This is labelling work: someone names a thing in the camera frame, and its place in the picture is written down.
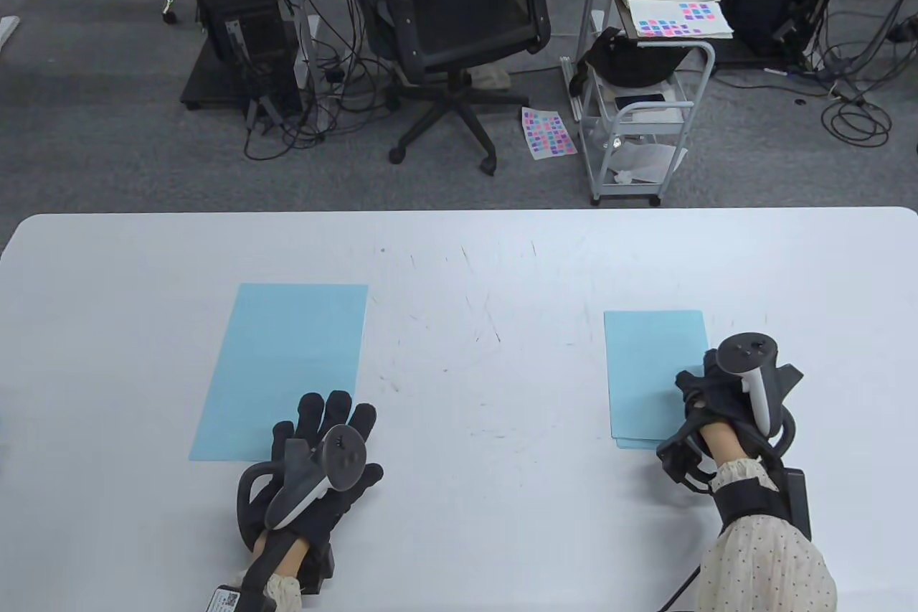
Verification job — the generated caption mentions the person's left hand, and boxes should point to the person's left hand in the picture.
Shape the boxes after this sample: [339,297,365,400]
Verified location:
[247,391,384,555]

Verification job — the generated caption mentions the right black white controller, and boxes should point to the right black white controller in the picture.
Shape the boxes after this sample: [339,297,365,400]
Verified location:
[717,332,797,458]

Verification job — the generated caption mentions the white metal cart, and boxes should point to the white metal cart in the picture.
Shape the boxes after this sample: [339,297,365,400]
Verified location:
[577,9,716,205]

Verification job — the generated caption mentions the black platform base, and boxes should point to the black platform base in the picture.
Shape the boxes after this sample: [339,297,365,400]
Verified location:
[179,38,302,112]

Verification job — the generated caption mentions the left black wrist camera module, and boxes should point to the left black wrist camera module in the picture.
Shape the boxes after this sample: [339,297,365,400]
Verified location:
[204,547,338,612]

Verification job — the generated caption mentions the black cable bundle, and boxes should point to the black cable bundle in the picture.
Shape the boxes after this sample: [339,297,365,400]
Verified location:
[242,0,392,162]

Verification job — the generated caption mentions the black cable coil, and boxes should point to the black cable coil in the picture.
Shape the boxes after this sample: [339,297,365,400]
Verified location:
[821,95,892,148]

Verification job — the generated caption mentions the person's right hand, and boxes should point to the person's right hand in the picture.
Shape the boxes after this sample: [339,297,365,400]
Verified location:
[676,347,804,442]

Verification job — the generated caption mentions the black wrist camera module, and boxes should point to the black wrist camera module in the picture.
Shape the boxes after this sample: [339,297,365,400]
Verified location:
[656,418,813,541]
[204,547,338,612]

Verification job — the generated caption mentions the black bag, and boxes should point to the black bag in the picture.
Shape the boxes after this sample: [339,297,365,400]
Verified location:
[570,27,686,96]

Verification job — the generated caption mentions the colourful sticker sheet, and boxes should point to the colourful sticker sheet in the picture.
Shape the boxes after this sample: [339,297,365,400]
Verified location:
[521,107,578,159]
[628,0,735,40]

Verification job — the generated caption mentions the person's right forearm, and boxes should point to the person's right forearm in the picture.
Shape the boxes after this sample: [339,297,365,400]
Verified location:
[699,422,838,612]

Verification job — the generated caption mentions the person's left forearm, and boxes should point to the person's left forearm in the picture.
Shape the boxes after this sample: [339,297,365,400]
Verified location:
[251,533,309,612]

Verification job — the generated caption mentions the right black wrist camera module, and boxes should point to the right black wrist camera module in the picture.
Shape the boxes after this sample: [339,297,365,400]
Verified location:
[656,418,813,541]

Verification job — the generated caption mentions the white loose papers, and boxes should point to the white loose papers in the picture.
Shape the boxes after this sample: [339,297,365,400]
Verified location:
[610,142,688,184]

